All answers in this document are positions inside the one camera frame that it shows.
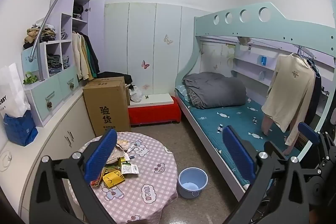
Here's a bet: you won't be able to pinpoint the teal patterned bed sheet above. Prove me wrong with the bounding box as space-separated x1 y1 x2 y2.
175 88 302 185

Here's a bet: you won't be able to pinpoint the small green plant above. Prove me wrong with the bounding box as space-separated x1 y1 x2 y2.
23 71 38 85

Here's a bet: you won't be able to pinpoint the blue striped pillow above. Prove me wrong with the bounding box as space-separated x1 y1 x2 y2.
175 85 191 102

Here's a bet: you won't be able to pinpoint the red storage bench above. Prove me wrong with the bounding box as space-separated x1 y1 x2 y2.
128 95 181 125

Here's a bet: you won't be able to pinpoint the lilac wall shelf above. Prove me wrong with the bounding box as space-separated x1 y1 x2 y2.
231 57 276 85

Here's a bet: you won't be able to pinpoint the blue plastic bucket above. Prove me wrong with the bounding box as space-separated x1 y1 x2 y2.
178 167 208 199

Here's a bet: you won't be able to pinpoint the white paper bag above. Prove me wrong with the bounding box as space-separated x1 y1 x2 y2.
0 63 30 119

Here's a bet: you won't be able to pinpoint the beige folded clothes stack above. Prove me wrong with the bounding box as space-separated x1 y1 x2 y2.
23 26 56 49

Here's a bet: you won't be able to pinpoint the grey duvet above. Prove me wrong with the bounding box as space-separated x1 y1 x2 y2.
182 72 247 109

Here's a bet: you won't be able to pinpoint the large cardboard box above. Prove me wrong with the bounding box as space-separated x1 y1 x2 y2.
83 81 131 136

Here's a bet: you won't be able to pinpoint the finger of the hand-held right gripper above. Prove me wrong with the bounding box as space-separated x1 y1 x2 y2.
298 122 336 161

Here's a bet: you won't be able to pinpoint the white wardrobe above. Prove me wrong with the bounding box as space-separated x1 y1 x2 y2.
104 2 212 101

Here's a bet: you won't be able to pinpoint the mint green bunk bed frame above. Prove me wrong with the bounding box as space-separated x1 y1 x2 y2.
175 2 336 201

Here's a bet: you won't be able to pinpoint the cream long sleeve shirt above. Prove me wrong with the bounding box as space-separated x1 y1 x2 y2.
261 53 315 155

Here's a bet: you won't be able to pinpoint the white board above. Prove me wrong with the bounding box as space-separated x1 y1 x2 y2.
129 93 174 108

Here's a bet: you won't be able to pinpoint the dark hanging garment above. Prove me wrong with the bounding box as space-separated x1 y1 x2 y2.
304 61 323 130

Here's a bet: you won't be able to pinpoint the black cloth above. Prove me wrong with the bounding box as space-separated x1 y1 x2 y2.
97 71 133 84

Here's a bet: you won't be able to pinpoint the dark grey folded clothes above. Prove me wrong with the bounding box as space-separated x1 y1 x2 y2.
47 54 63 69

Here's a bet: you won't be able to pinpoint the lilac shelf cabinet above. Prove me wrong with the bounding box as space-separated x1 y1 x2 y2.
21 0 105 127

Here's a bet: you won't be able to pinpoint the white plastic bag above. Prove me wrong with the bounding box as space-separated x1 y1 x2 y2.
129 85 143 103

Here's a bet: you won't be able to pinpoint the metal handrail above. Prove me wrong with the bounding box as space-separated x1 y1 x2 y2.
29 0 94 63

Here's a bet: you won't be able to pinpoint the white low cabinet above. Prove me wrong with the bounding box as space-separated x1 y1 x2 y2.
0 88 105 224

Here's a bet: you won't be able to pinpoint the cream hanging jacket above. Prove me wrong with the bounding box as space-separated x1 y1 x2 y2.
71 31 90 80

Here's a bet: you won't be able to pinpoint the yellow snack wrapper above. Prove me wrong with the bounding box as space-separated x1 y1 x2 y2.
102 170 126 189

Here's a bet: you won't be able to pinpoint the plaid blanket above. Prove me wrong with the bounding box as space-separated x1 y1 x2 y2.
188 88 208 109

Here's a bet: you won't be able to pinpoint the round table pink checked tablecloth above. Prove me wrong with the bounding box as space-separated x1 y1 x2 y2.
69 132 179 224

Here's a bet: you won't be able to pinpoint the blue bag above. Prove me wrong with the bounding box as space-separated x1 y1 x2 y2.
3 110 38 147

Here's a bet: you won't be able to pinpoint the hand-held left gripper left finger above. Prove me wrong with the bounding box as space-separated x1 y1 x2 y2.
29 128 118 224

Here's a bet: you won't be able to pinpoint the green hanging jacket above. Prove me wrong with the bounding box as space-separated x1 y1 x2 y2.
83 36 95 77

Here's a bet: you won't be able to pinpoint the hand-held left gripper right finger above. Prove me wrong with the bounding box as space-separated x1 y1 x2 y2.
222 125 312 224

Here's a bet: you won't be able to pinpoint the black hanging coat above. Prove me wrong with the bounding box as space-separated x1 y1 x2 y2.
79 32 101 77

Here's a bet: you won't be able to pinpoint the clothes hangers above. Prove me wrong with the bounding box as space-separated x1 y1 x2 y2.
296 46 317 63

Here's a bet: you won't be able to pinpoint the green white label packet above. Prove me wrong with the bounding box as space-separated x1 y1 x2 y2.
121 162 139 175

